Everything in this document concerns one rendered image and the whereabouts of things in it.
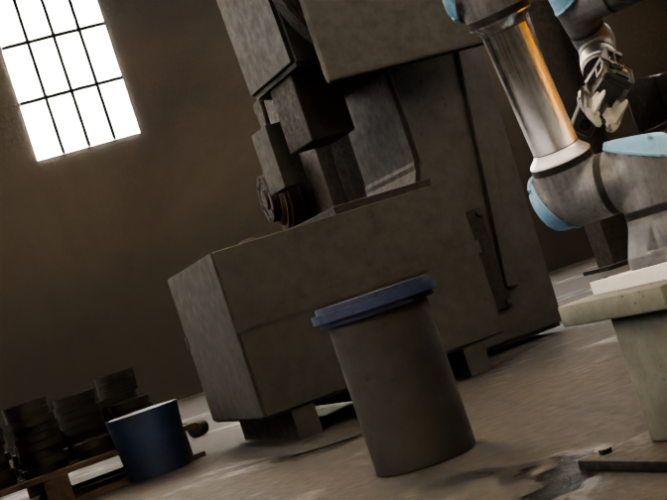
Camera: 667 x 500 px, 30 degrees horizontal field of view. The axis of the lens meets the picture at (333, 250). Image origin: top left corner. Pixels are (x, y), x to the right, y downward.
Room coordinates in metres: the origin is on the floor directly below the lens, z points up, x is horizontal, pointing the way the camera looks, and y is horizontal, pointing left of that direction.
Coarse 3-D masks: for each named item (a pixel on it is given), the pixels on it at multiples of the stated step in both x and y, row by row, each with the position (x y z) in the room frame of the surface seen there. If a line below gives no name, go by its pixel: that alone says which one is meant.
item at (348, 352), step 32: (384, 288) 2.96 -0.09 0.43; (416, 288) 2.94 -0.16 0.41; (320, 320) 2.98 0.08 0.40; (352, 320) 2.93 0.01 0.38; (384, 320) 2.93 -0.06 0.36; (416, 320) 2.96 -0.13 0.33; (352, 352) 2.97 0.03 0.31; (384, 352) 2.93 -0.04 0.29; (416, 352) 2.95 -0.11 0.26; (352, 384) 3.00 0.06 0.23; (384, 384) 2.94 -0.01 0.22; (416, 384) 2.94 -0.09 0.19; (448, 384) 2.99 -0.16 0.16; (384, 416) 2.95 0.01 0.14; (416, 416) 2.93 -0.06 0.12; (448, 416) 2.96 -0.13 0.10; (384, 448) 2.97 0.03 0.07; (416, 448) 2.93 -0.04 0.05; (448, 448) 2.95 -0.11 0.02
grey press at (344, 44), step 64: (256, 0) 5.24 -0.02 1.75; (320, 0) 4.91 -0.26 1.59; (384, 0) 5.02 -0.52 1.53; (256, 64) 5.45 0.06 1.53; (320, 64) 5.19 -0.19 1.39; (384, 64) 4.98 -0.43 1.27; (448, 64) 5.41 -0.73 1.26; (320, 128) 5.29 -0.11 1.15; (384, 128) 5.45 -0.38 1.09; (448, 128) 5.37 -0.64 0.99; (384, 192) 5.12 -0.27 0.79; (512, 192) 5.45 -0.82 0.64; (512, 256) 5.38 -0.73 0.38; (512, 320) 5.37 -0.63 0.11
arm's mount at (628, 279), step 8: (664, 264) 2.07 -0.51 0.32; (624, 272) 2.30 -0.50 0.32; (632, 272) 2.16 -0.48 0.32; (640, 272) 2.14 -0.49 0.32; (648, 272) 2.11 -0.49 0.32; (656, 272) 2.10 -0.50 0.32; (664, 272) 2.08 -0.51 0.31; (600, 280) 2.25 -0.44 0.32; (608, 280) 2.23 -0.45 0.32; (616, 280) 2.20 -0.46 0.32; (624, 280) 2.18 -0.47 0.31; (632, 280) 2.16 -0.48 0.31; (640, 280) 2.14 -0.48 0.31; (648, 280) 2.12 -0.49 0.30; (656, 280) 2.10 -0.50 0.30; (592, 288) 2.28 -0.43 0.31; (600, 288) 2.26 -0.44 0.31; (608, 288) 2.23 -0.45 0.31; (616, 288) 2.21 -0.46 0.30; (624, 288) 2.19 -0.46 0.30
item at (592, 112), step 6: (594, 96) 2.38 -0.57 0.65; (600, 96) 2.34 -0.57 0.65; (594, 102) 2.36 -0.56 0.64; (600, 102) 2.33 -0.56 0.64; (588, 108) 2.35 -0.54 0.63; (594, 108) 2.35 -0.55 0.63; (588, 114) 2.35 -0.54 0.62; (594, 114) 2.34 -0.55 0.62; (594, 120) 2.33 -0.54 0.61; (600, 120) 2.34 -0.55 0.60; (600, 126) 2.32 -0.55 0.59
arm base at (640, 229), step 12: (660, 204) 2.14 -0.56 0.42; (624, 216) 2.22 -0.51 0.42; (636, 216) 2.17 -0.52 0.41; (648, 216) 2.15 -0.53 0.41; (660, 216) 2.14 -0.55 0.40; (636, 228) 2.17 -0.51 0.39; (648, 228) 2.15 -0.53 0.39; (660, 228) 2.14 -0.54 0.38; (636, 240) 2.17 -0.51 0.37; (648, 240) 2.15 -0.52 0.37; (660, 240) 2.15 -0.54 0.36; (636, 252) 2.17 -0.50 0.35; (648, 252) 2.15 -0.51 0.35; (660, 252) 2.13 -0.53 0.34; (636, 264) 2.17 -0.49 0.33; (648, 264) 2.15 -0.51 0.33
